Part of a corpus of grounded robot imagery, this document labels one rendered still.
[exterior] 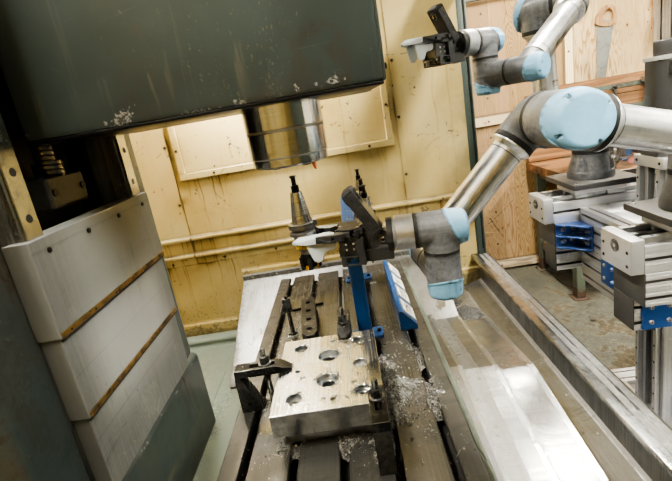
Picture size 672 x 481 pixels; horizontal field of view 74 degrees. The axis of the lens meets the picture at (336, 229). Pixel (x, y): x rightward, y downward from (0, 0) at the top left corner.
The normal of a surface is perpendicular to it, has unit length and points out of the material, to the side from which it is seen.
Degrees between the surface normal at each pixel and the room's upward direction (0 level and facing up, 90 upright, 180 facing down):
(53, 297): 90
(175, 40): 90
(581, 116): 88
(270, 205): 90
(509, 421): 8
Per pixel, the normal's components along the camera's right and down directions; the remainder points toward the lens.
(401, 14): 0.00, 0.26
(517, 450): -0.17, -0.91
